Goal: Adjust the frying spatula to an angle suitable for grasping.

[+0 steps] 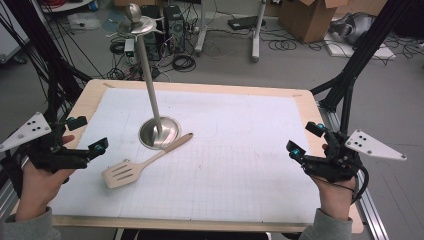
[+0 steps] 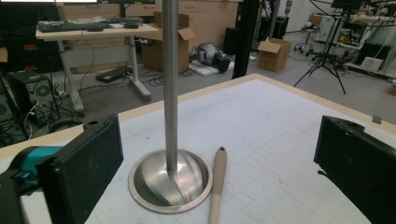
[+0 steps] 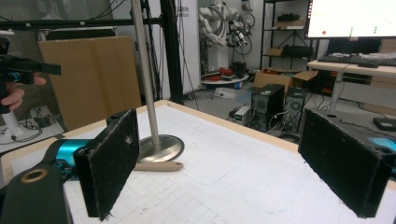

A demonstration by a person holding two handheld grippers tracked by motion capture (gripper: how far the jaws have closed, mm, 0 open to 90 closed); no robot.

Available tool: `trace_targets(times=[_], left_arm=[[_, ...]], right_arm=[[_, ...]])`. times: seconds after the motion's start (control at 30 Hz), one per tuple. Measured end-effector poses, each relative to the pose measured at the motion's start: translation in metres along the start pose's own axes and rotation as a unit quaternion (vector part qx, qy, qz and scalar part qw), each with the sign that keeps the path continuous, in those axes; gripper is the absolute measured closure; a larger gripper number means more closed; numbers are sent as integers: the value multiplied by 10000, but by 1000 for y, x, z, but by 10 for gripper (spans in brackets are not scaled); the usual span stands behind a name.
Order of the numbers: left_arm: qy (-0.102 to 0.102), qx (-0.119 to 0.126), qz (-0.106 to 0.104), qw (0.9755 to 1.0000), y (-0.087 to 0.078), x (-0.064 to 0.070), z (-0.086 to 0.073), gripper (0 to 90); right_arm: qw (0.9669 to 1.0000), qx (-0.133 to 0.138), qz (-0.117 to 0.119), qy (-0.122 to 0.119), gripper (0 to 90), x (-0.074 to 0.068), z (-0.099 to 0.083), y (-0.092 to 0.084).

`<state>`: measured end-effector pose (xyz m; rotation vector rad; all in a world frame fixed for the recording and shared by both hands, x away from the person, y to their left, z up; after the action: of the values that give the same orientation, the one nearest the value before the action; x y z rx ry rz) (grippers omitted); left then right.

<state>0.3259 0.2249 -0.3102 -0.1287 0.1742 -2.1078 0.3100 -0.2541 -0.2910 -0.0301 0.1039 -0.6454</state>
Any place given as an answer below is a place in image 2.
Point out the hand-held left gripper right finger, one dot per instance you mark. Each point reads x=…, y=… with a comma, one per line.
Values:
x=361, y=161

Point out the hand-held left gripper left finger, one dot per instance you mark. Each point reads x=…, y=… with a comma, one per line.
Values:
x=81, y=165

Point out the small grey block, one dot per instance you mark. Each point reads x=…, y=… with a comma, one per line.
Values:
x=377, y=119

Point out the black computer tower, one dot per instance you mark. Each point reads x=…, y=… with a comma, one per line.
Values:
x=34, y=93

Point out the black flat device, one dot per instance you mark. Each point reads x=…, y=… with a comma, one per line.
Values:
x=113, y=74

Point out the white grid cutting mat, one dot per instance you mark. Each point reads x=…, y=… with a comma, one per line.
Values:
x=264, y=140

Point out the black tripod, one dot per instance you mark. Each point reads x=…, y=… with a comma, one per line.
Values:
x=327, y=56

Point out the metal stand with round base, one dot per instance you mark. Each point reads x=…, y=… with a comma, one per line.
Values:
x=170, y=93

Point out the white-legged wooden desk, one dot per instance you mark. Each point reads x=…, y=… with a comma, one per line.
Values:
x=102, y=33

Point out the large open cardboard box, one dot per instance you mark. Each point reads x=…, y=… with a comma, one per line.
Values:
x=155, y=53

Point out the white stool on wheels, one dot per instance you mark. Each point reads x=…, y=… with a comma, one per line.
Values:
x=306, y=37

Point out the small open cardboard box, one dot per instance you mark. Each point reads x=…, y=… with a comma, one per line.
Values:
x=274, y=57

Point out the black keyboard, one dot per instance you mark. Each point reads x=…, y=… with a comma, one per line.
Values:
x=68, y=26

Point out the black computer mouse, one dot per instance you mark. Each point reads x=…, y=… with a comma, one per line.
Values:
x=131, y=25

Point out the white flat box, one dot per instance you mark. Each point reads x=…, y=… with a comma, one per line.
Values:
x=204, y=70

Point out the grey and black headset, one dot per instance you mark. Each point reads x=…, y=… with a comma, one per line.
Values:
x=211, y=54

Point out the black speaker box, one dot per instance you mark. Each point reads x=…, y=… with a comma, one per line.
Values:
x=231, y=40

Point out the black metal post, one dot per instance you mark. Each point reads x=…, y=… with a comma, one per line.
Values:
x=246, y=37

